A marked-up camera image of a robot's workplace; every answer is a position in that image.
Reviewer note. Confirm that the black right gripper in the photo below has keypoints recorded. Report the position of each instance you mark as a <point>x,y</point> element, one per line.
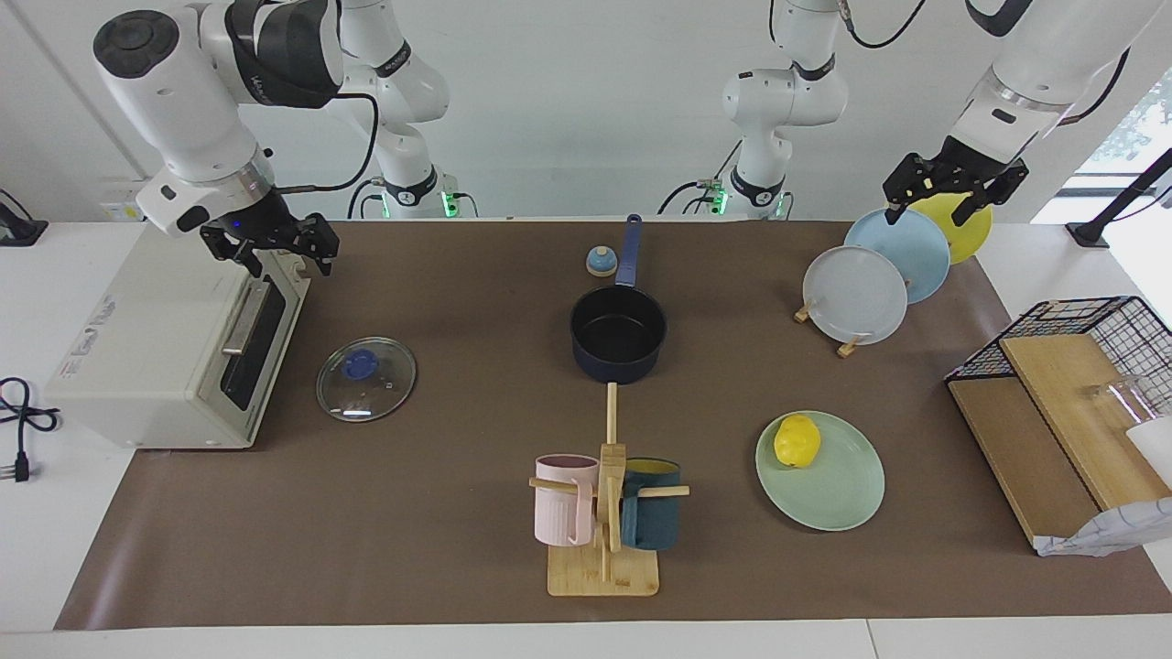
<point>261,224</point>

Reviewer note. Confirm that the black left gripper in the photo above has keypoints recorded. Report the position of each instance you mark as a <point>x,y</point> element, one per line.
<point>969,165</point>

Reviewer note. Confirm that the glass lid with blue knob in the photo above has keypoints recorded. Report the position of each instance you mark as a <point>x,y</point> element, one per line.
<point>375,394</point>

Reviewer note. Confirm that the yellow potato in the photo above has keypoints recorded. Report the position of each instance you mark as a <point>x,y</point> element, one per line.
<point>797,441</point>

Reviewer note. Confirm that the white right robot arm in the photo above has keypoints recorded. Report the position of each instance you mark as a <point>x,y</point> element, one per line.
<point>183,101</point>

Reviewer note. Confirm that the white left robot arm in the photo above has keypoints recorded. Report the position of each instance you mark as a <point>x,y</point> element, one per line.
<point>787,101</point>

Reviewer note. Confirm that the yellow plate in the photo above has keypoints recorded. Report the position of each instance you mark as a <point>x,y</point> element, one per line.
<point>971,240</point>

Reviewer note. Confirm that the light blue plate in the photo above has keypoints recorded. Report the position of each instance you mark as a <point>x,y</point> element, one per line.
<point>916,252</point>

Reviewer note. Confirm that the grey plate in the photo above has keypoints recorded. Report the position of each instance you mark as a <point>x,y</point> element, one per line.
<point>853,295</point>

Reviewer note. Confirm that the wooden plate rack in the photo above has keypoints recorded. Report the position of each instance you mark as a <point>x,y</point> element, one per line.
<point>850,346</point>

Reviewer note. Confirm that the mint green plate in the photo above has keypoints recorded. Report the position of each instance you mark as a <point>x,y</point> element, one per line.
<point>833,494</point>

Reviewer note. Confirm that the cream toaster oven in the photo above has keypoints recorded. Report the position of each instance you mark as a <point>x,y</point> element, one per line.
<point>156,348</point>

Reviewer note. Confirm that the clear glass cup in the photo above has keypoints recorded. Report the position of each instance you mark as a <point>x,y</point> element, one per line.
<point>1122,398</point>

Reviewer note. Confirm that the brown table mat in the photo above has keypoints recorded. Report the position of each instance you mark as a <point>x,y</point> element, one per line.
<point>412,513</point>

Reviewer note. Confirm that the small blue knob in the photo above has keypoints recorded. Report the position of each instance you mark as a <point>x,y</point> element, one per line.
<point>601,264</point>

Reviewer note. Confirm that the white cup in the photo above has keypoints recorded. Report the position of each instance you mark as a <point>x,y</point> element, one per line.
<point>1155,448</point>

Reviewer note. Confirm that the dark blue saucepan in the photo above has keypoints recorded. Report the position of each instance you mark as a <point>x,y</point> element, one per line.
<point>618,334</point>

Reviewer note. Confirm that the pink ribbed mug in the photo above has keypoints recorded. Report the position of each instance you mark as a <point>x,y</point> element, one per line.
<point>560,508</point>

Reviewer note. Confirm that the teal mug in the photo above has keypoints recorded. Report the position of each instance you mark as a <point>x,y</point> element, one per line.
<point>652,522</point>

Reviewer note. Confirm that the wooden mug tree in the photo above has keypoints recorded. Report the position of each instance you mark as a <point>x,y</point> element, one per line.
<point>604,572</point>

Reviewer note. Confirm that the white wall socket box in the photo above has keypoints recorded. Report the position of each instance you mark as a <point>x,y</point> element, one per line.
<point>119,209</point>

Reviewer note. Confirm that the black desk mount base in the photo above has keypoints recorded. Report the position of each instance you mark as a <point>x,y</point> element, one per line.
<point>18,233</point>

